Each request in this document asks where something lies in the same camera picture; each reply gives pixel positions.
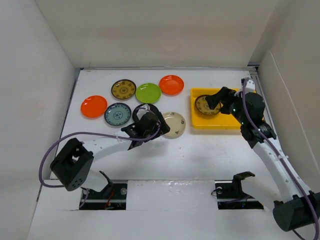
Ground yellow patterned plate back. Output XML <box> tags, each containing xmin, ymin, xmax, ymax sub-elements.
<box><xmin>111</xmin><ymin>79</ymin><xmax>137</xmax><ymax>100</ymax></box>

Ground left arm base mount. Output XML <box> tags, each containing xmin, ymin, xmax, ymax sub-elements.
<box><xmin>79</xmin><ymin>181</ymin><xmax>128</xmax><ymax>211</ymax></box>

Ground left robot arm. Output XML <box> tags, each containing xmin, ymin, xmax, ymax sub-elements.
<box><xmin>50</xmin><ymin>104</ymin><xmax>171</xmax><ymax>199</ymax></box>

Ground yellow patterned plate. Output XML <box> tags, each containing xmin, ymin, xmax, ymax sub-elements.
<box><xmin>111</xmin><ymin>79</ymin><xmax>137</xmax><ymax>100</ymax></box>
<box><xmin>195</xmin><ymin>94</ymin><xmax>222</xmax><ymax>116</ymax></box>

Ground orange plate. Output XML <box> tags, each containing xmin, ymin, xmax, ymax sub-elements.
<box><xmin>80</xmin><ymin>95</ymin><xmax>108</xmax><ymax>119</ymax></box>
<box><xmin>158</xmin><ymin>74</ymin><xmax>185</xmax><ymax>96</ymax></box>

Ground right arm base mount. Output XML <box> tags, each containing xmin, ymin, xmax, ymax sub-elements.
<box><xmin>211</xmin><ymin>180</ymin><xmax>264</xmax><ymax>210</ymax></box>

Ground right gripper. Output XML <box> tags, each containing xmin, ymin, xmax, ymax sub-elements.
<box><xmin>204</xmin><ymin>86</ymin><xmax>248</xmax><ymax>126</ymax></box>

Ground green plastic plate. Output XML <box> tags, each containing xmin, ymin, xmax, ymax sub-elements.
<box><xmin>135</xmin><ymin>83</ymin><xmax>162</xmax><ymax>104</ymax></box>

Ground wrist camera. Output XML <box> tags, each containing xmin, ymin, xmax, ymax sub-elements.
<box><xmin>241</xmin><ymin>77</ymin><xmax>256</xmax><ymax>93</ymax></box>
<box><xmin>137</xmin><ymin>104</ymin><xmax>154</xmax><ymax>116</ymax></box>

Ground yellow plastic bin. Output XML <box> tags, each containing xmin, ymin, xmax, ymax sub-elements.
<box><xmin>190</xmin><ymin>88</ymin><xmax>244</xmax><ymax>130</ymax></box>

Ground black plate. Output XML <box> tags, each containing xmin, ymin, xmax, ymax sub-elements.
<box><xmin>140</xmin><ymin>103</ymin><xmax>159</xmax><ymax>115</ymax></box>

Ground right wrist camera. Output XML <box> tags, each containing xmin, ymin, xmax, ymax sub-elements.
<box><xmin>241</xmin><ymin>77</ymin><xmax>256</xmax><ymax>93</ymax></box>

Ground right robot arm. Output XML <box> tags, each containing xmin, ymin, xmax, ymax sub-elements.
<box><xmin>205</xmin><ymin>87</ymin><xmax>320</xmax><ymax>238</ymax></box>

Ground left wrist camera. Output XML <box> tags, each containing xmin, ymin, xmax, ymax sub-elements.
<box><xmin>137</xmin><ymin>104</ymin><xmax>154</xmax><ymax>116</ymax></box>

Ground cream patterned plate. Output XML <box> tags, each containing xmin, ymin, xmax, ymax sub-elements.
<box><xmin>162</xmin><ymin>112</ymin><xmax>186</xmax><ymax>139</ymax></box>

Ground yellow patterned plate front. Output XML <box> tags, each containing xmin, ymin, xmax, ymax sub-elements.
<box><xmin>195</xmin><ymin>94</ymin><xmax>222</xmax><ymax>116</ymax></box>

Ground blue patterned plate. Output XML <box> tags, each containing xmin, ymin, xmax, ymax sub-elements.
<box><xmin>104</xmin><ymin>102</ymin><xmax>132</xmax><ymax>127</ymax></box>

